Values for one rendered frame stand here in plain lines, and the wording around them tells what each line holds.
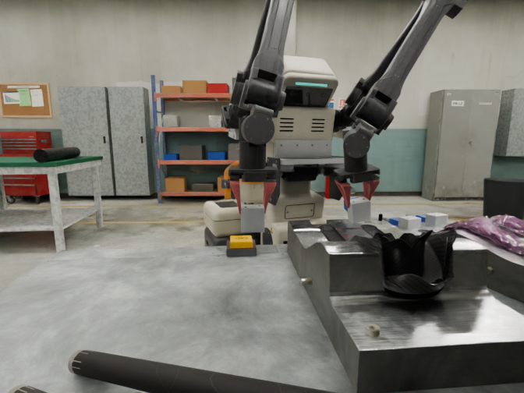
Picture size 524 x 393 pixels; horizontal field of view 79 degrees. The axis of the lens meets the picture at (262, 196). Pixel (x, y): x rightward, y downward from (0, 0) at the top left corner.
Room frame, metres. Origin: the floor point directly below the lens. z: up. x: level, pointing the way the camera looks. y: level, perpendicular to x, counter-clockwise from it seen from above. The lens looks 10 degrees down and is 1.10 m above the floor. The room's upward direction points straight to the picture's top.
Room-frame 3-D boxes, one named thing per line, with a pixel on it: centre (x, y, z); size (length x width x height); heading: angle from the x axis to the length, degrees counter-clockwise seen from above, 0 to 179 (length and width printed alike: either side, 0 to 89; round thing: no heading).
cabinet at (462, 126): (5.89, -3.60, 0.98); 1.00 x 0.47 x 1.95; 92
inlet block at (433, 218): (0.99, -0.51, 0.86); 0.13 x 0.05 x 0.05; 22
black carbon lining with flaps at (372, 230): (0.62, -0.23, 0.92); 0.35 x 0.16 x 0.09; 5
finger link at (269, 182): (0.69, 0.01, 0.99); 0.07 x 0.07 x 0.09; 5
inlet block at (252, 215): (0.73, 0.02, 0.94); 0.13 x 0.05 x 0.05; 5
